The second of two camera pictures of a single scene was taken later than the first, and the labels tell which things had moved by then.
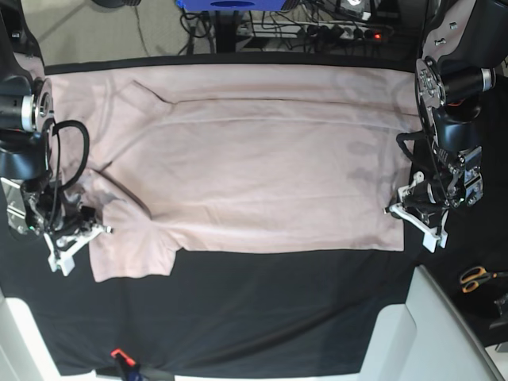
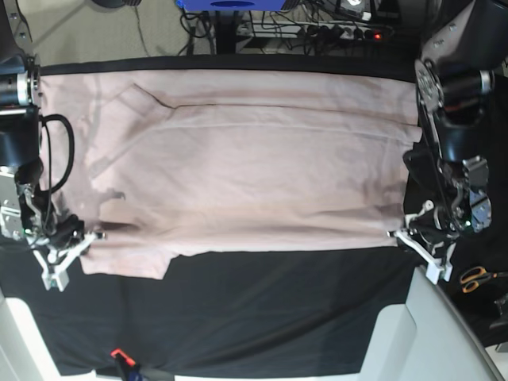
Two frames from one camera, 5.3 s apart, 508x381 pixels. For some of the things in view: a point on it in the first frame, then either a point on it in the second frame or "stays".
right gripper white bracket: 432,239 to 435,271
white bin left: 23,356 stays
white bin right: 424,340 stays
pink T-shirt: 236,159 stays
